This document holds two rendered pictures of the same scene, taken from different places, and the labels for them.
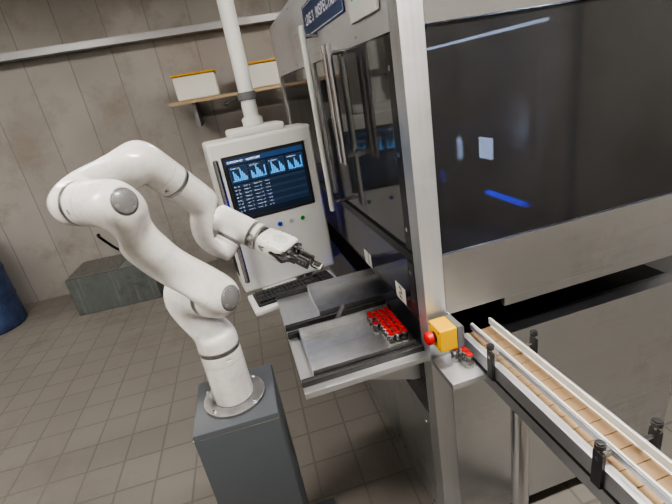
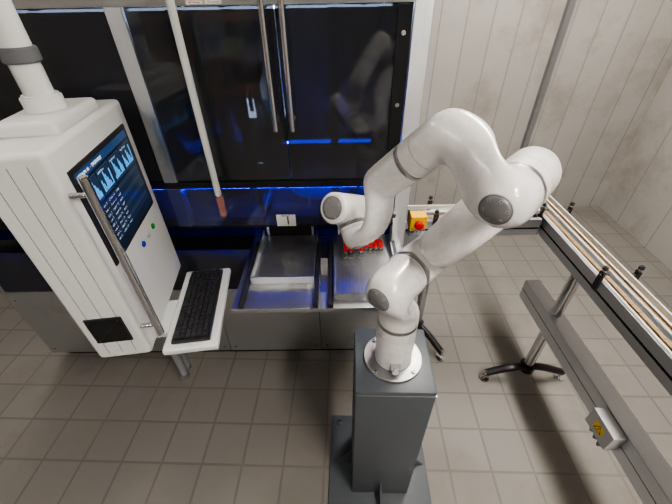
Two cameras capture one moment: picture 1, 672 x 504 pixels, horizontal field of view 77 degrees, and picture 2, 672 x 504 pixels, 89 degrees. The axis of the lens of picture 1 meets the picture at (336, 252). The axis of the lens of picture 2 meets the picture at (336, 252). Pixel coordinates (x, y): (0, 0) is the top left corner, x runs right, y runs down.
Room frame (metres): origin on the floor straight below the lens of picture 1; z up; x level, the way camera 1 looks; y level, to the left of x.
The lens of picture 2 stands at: (1.11, 1.10, 1.84)
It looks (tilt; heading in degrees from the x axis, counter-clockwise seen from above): 38 degrees down; 282
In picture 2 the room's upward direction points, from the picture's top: 1 degrees counter-clockwise
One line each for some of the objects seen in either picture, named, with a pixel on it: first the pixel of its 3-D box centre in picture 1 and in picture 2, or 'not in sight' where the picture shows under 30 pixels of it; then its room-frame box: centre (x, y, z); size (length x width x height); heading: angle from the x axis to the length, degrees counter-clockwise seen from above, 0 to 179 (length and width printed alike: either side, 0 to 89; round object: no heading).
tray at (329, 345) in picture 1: (353, 338); (364, 267); (1.22, -0.01, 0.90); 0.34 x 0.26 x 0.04; 101
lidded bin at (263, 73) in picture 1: (261, 74); not in sight; (4.53, 0.42, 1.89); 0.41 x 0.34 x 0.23; 99
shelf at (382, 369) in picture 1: (348, 319); (324, 268); (1.39, 0.00, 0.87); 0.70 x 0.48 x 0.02; 11
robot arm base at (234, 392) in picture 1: (227, 372); (394, 340); (1.08, 0.39, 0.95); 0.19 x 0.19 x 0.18
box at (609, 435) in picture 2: not in sight; (604, 428); (0.25, 0.30, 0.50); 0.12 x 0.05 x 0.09; 101
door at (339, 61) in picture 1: (340, 135); (219, 105); (1.79, -0.10, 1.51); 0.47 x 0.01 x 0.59; 11
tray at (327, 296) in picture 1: (352, 290); (286, 254); (1.57, -0.04, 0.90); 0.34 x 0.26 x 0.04; 101
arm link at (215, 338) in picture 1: (200, 311); (395, 298); (1.09, 0.42, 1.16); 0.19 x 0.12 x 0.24; 59
